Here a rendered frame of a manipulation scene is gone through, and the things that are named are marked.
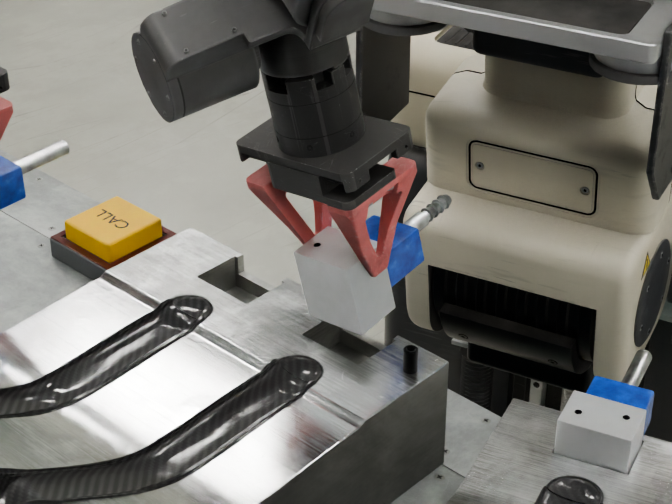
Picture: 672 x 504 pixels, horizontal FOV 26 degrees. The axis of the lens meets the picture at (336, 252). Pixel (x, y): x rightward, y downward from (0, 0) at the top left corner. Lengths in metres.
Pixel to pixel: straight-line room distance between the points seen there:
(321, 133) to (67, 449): 0.25
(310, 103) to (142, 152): 2.26
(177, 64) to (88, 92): 2.59
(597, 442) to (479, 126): 0.43
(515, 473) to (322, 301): 0.17
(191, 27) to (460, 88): 0.54
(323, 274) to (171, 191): 2.03
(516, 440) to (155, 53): 0.36
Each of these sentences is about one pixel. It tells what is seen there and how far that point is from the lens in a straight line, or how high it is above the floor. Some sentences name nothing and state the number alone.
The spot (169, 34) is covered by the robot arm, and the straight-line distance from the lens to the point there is 0.84.
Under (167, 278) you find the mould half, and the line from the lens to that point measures 1.08.
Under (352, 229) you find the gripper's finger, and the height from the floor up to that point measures 1.00.
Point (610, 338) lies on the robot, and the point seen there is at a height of 0.72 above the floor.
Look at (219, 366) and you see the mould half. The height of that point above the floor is 0.89.
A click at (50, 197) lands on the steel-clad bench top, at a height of 0.80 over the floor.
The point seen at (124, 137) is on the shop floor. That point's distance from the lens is 3.21.
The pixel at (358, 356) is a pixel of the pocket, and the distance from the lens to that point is 1.04.
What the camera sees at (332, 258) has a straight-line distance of 0.96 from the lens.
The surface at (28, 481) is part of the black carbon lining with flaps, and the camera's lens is 0.87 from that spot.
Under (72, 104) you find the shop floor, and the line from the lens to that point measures 3.38.
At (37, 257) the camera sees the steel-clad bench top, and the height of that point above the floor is 0.80.
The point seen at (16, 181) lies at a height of 0.94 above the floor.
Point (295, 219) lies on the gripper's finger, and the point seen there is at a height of 0.98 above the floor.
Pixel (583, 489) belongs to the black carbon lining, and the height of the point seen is 0.85.
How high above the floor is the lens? 1.48
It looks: 32 degrees down
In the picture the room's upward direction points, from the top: straight up
